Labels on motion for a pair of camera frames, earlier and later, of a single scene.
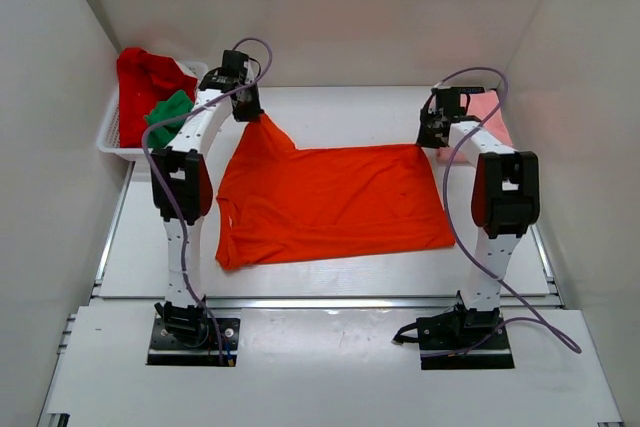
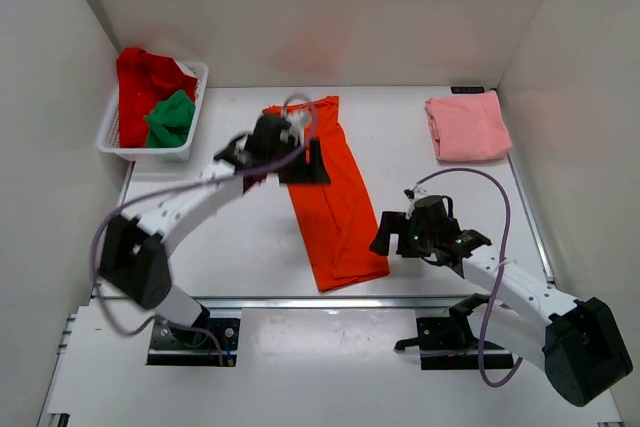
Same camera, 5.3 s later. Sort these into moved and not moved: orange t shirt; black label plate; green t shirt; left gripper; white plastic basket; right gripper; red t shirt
Moved: orange t shirt; right gripper; left gripper
Not moved: black label plate; red t shirt; white plastic basket; green t shirt
